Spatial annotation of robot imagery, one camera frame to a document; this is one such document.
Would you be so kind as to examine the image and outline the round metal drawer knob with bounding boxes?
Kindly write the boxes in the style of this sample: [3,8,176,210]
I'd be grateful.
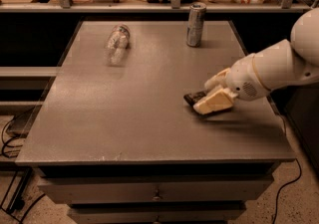
[153,189,162,202]

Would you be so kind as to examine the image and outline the silver energy drink can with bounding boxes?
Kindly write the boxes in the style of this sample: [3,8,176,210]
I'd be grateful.
[186,2,206,47]

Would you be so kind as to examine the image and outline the grey cabinet with drawers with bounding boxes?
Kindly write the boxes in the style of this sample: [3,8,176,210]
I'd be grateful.
[17,21,294,224]

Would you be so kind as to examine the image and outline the clear plastic water bottle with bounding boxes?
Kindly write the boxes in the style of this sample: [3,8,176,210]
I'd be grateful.
[104,24,131,66]

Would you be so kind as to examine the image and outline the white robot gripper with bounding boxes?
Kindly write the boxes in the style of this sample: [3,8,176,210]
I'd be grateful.
[193,54,270,114]

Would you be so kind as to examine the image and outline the black cable on floor right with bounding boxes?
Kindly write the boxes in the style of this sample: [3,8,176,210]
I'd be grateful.
[270,114,303,224]

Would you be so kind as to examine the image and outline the black rxbar chocolate wrapper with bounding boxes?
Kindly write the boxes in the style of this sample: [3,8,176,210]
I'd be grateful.
[183,91,206,107]

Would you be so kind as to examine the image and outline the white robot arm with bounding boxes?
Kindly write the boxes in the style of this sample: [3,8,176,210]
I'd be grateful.
[193,8,319,114]

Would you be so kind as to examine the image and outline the black cables on floor left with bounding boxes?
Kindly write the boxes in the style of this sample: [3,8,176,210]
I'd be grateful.
[0,108,46,224]

